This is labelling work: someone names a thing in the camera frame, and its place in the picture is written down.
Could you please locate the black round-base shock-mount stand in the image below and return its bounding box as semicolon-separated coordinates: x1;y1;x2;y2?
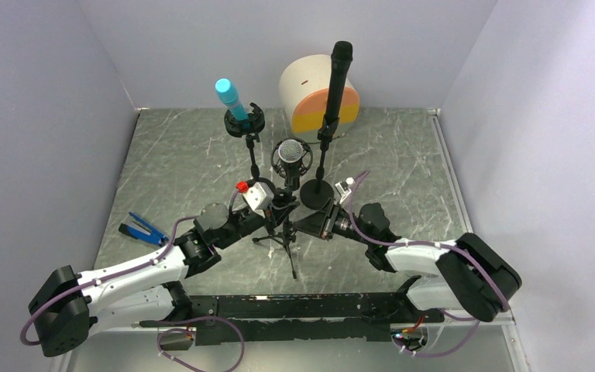
223;102;277;192

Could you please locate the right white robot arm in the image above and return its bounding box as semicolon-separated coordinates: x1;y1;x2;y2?
294;201;522;322

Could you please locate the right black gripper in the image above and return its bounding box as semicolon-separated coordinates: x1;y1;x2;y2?
291;198;373;246

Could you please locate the tall black microphone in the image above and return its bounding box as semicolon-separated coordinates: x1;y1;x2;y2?
324;40;353;127

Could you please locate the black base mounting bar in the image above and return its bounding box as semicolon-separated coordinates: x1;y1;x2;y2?
139;292;444;346

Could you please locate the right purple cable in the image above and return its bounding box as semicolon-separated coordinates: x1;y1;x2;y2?
346;170;511;360

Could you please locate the silver mesh black microphone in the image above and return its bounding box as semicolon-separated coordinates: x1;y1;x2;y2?
277;139;304;191

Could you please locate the black round-base clip stand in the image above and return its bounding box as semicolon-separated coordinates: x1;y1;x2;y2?
300;115;339;210

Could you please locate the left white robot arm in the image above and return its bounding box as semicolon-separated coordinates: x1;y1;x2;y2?
20;197;299;357

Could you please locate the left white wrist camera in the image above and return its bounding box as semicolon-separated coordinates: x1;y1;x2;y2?
236;178;275;217

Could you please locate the white orange yellow cylinder container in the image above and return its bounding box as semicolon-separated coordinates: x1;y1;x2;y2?
278;54;331;143

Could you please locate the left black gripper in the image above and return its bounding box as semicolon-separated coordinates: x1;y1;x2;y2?
217;195;300;250

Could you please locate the black tripod shock-mount stand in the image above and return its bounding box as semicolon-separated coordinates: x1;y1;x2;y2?
252;138;313;280

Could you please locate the blue black hand tool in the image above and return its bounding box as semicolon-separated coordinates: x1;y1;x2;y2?
118;212;169;247

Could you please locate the cyan blue microphone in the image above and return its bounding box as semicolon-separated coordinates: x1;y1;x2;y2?
215;77;250;133

